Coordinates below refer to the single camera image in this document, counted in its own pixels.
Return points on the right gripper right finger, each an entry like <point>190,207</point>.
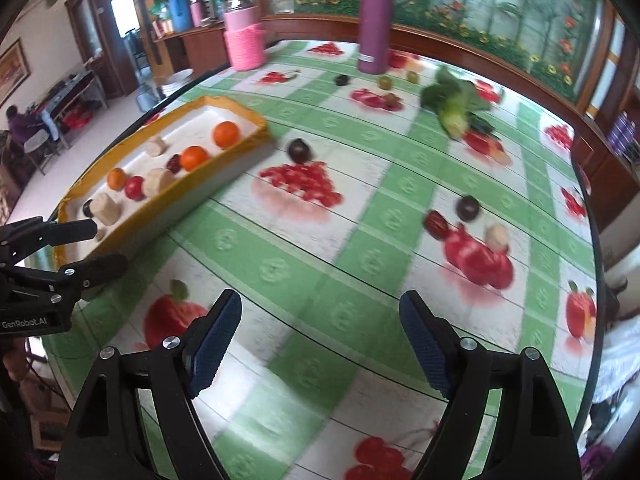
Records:
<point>533,437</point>

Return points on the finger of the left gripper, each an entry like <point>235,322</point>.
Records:
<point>95,269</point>
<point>23,238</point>

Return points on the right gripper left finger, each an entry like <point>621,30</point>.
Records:
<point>105,438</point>

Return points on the small sugarcane piece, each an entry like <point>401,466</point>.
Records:
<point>100,234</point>

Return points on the dark plum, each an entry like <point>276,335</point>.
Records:
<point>86,209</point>

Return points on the small pale orange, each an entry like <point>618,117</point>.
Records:
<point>116,179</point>

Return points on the red tomato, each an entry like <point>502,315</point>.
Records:
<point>134,188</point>

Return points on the small sugarcane chunk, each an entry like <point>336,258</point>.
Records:
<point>497,238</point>

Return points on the large orange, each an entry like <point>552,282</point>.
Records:
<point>226,134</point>

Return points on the red jujube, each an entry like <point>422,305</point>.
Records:
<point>174,164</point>
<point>436,225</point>

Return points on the dark passion fruit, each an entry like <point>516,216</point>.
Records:
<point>467,208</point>
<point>299,151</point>

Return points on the large sugarcane chunk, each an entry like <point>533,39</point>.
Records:
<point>105,209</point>

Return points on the red jujube front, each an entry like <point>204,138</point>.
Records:
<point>174,164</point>

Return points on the person left hand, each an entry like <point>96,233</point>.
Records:
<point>14,358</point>

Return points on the seated person purple shirt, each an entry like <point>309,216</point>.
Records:
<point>22,126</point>

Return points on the white foam tray yellow tape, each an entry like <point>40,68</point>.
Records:
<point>189,124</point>

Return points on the grey kettle on floor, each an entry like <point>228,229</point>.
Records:
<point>146,98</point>

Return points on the white bucket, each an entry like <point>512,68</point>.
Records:
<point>174,82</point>

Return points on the wooden cabinet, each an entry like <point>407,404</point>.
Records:
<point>201,49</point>

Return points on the blue jug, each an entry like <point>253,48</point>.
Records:
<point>180,14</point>

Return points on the pink knitted jar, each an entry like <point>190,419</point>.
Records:
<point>244,37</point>

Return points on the purple bottles pair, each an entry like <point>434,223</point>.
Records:
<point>621,134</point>

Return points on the dark green small fruit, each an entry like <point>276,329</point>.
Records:
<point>342,80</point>

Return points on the bok choy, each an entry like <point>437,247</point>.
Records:
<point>454,101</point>

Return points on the brown small fruit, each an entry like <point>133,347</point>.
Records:
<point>391,101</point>

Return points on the green olive fruit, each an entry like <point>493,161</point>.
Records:
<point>413,77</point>
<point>385,83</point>

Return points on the purple thermos bottle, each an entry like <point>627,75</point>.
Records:
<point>375,22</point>

